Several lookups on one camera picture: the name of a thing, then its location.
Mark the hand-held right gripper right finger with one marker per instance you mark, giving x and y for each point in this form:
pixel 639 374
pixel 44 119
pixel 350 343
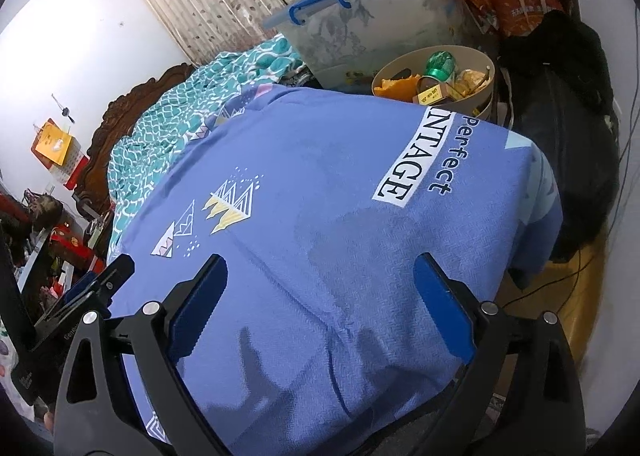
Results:
pixel 445 308

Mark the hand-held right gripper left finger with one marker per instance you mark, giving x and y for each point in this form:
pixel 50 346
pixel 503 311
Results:
pixel 195 308

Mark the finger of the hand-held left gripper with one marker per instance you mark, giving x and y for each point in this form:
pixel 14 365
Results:
pixel 107 281

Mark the beige plastic bin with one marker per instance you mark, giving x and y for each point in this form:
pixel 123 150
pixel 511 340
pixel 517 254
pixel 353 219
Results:
pixel 482 78

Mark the red gift box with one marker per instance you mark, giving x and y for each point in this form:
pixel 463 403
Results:
pixel 67 246

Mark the dark brown handbag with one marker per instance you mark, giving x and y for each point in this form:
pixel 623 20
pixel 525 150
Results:
pixel 42 208

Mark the blue printed blanket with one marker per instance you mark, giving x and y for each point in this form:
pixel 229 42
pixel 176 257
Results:
pixel 325 236

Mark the carved wooden headboard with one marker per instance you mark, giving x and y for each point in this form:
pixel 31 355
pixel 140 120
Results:
pixel 120 120

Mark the teal patterned blanket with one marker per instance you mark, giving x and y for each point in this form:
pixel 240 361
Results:
pixel 165 120

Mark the black bag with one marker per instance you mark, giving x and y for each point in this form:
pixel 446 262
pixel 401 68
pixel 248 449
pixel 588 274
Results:
pixel 565 135

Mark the yellow cardboard box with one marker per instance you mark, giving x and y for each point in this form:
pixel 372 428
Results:
pixel 432 91

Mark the orange peel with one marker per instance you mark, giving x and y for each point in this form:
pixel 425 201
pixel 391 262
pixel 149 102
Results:
pixel 395 85

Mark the yellow snack packet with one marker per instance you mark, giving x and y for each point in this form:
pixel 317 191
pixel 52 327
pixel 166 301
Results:
pixel 470 80

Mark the green plastic bottle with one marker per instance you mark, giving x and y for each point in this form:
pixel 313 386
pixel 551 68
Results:
pixel 441 64

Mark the black white patterned cloth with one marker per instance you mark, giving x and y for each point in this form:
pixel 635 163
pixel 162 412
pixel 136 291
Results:
pixel 297 75

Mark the clear storage box blue lid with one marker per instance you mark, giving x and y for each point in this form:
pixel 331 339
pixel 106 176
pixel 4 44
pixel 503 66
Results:
pixel 390 25

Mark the small orange snack bag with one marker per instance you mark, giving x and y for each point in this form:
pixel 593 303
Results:
pixel 480 0

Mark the large orange snack bag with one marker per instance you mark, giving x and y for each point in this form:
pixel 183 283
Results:
pixel 527 8

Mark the yellow wall calendar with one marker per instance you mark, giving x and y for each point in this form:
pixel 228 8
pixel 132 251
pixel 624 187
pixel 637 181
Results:
pixel 55 143

